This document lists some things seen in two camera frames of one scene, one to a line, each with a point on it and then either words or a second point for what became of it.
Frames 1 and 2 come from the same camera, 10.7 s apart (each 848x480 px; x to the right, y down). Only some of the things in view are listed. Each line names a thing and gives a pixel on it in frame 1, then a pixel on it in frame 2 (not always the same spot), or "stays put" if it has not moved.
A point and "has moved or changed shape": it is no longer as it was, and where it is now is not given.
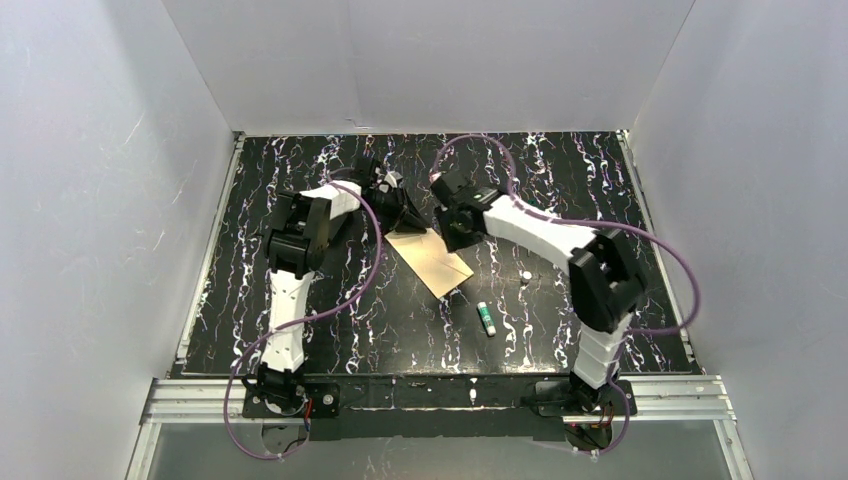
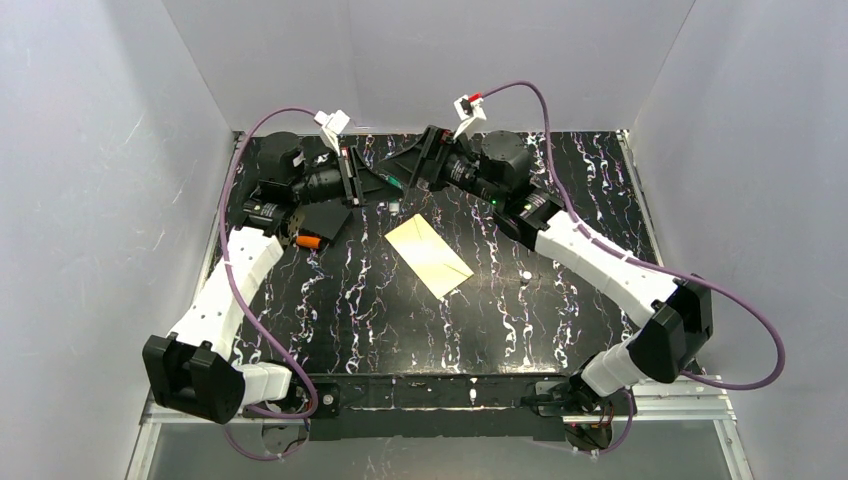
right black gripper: x=448 y=234 -> x=432 y=157
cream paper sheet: x=442 y=270 stays put
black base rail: x=358 y=408 stays put
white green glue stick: x=487 y=318 has moved or changed shape
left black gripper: x=395 y=201 -> x=356 y=177
